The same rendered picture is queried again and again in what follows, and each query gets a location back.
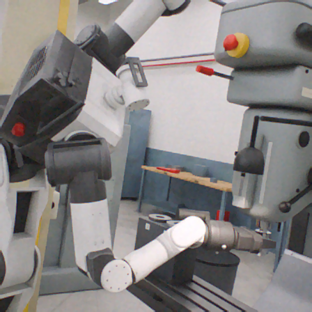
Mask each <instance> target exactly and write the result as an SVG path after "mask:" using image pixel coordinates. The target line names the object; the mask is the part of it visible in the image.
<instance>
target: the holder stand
mask: <svg viewBox="0 0 312 312"><path fill-rule="evenodd" d="M180 222H181V221H172V220H171V218H170V217H168V216H165V215H161V214H150V215H148V217H139V223H138V228H137V233H136V242H135V247H134V250H135V251H136V250H139V249H141V248H143V247H144V246H146V245H147V244H149V243H150V242H152V241H153V240H155V239H156V238H158V237H159V236H160V235H162V234H163V233H165V232H166V231H167V230H168V229H170V228H172V227H174V226H175V225H176V224H178V223H180ZM196 252H197V248H193V249H192V248H187V249H184V250H182V251H181V252H180V253H178V254H177V255H176V256H174V257H173V258H172V259H170V260H168V261H166V262H165V263H164V264H162V265H160V266H159V267H157V268H156V269H154V270H153V271H152V272H151V273H150V274H152V275H154V276H156V277H158V278H160V279H162V280H164V281H165V282H167V283H170V284H174V283H180V282H183V281H188V280H192V278H193V273H194V265H195V260H196Z"/></svg>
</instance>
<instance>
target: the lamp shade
mask: <svg viewBox="0 0 312 312"><path fill-rule="evenodd" d="M264 167H265V160H264V156H263V153H262V152H261V151H259V150H258V149H256V148H252V147H248V148H243V149H241V150H239V151H238V152H237V154H236V156H235V158H234V161H233V170H234V171H238V172H243V173H250V174H256V175H263V171H264Z"/></svg>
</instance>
